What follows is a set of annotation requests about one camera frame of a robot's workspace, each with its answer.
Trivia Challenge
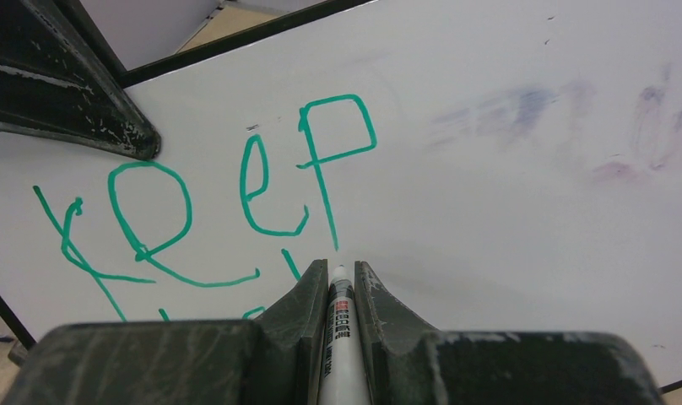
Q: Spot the white whiteboard black frame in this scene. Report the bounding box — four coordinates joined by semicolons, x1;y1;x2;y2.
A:
0;1;682;386

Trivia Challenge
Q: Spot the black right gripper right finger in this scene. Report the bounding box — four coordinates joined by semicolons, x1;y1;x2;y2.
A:
355;262;663;404

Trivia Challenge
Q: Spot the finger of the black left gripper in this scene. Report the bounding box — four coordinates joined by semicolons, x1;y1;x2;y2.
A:
0;0;161;160

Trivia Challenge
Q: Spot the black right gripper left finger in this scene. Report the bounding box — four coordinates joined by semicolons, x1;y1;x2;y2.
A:
4;260;328;404

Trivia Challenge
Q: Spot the white marker pen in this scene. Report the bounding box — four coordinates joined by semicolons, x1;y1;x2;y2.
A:
317;266;371;405

